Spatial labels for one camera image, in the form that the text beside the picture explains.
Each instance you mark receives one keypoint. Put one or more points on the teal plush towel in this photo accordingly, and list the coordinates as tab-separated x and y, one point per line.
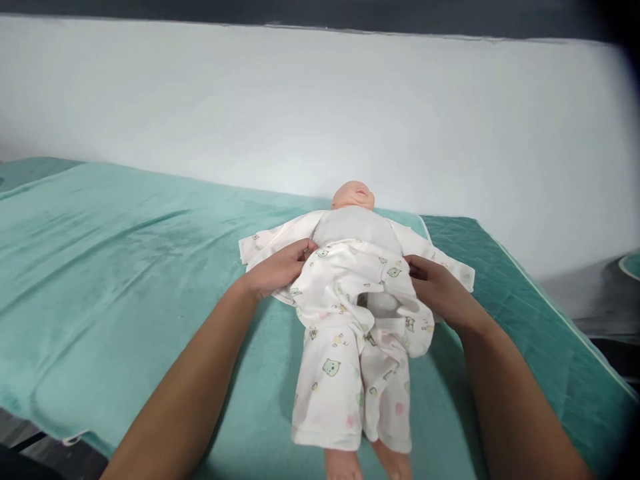
125	280

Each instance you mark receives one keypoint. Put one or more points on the white printed baby jacket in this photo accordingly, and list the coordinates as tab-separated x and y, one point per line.
270	243

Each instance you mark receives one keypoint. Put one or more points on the person's right fingers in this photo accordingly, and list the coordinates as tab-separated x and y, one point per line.
417	275

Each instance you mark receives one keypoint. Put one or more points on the dark green quilted pad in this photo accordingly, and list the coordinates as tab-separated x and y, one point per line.
530	305

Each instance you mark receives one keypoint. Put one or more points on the person's left fingers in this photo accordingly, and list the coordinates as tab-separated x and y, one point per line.
304	259

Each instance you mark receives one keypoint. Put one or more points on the person's left hand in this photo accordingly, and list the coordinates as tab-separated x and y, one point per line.
275	272

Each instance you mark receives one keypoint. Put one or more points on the person's left thumb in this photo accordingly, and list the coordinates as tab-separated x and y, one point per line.
300	244

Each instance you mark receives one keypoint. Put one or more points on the person's right thumb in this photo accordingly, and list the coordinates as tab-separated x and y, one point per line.
419	261

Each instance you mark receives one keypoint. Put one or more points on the dark round pale-rimmed object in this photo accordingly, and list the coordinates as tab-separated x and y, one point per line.
631	265

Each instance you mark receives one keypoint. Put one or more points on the baby doll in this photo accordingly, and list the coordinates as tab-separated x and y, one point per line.
352	196

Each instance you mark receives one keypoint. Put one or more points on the white printed baby trousers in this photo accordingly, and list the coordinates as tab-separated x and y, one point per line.
340	340

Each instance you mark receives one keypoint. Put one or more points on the person's right hand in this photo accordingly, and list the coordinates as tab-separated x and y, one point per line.
440	290

